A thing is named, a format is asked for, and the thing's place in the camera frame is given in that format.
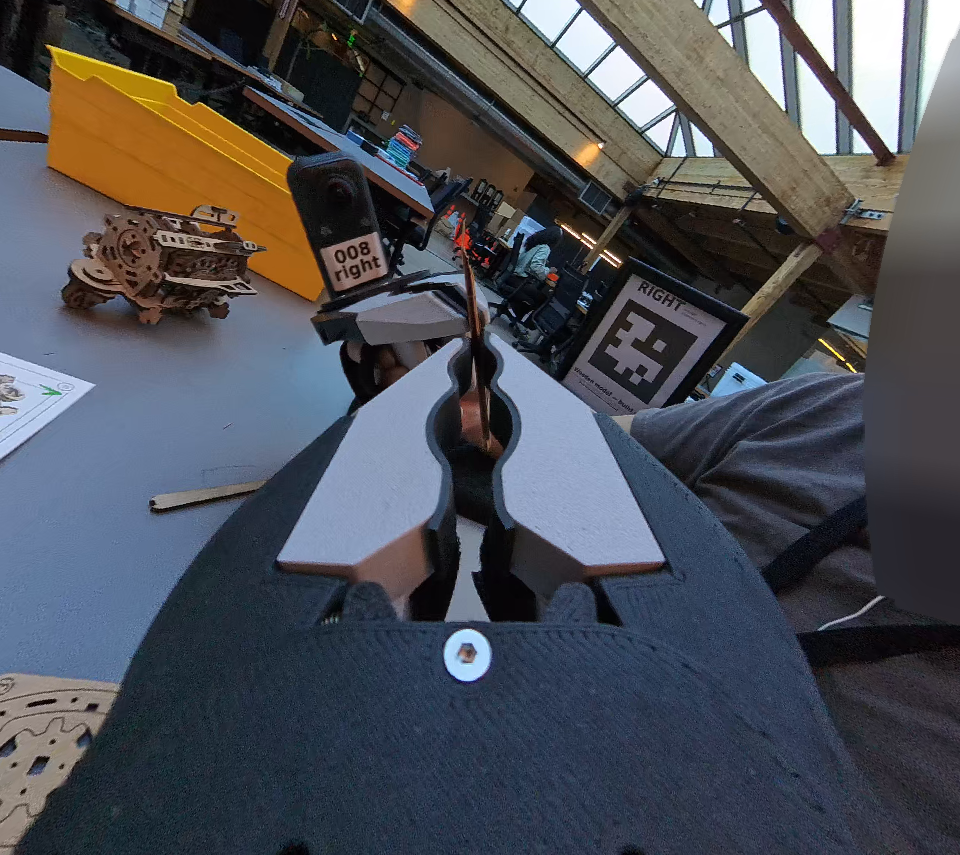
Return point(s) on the assembled wooden model vehicle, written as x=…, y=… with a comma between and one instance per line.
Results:
x=157, y=262

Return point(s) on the black office chair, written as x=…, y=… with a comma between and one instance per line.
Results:
x=544, y=315

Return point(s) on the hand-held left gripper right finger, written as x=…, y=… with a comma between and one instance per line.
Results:
x=577, y=495

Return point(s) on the long grey desk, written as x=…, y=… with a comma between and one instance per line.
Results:
x=352, y=157

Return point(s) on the person's right hand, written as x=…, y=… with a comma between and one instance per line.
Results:
x=391, y=366

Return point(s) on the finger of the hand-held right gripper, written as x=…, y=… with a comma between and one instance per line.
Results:
x=405, y=322

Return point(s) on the framed tag sign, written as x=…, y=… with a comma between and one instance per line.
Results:
x=652, y=345

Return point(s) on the yellow plastic bin stack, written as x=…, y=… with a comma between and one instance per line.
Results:
x=150, y=142

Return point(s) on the stack of coloured books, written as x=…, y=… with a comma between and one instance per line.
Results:
x=403, y=146

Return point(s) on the illustrated instruction booklet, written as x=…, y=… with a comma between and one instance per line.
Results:
x=45, y=405

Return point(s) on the laser-cut wooden parts sheet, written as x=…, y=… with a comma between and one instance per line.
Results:
x=75, y=694

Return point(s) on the wooden model part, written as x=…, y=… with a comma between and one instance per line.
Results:
x=480, y=420

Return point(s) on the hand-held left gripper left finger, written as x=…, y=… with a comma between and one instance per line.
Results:
x=367, y=495

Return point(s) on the wooden stick part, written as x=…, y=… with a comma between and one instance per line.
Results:
x=202, y=495

